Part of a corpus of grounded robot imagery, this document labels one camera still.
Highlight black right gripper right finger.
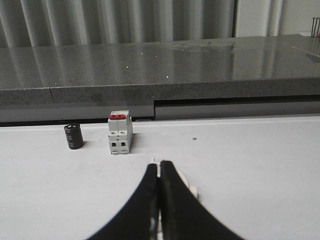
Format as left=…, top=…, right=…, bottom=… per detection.
left=160, top=160, right=242, bottom=240

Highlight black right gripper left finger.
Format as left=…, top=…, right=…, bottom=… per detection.
left=89, top=163, right=160, bottom=240

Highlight white half-ring pipe clamp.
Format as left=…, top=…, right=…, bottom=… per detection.
left=150, top=157, right=199, bottom=199

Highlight black cylindrical capacitor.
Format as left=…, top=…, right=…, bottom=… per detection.
left=63, top=123, right=84, bottom=150

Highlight grey stone countertop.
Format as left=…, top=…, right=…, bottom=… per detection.
left=0, top=34, right=320, bottom=125

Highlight grey pleated curtain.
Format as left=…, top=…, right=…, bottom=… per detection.
left=0, top=0, right=237, bottom=48

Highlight white circuit breaker red switch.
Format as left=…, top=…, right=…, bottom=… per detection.
left=108, top=110, right=133, bottom=155

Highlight dark wire rack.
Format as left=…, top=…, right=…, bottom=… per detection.
left=306, top=16, right=320, bottom=63

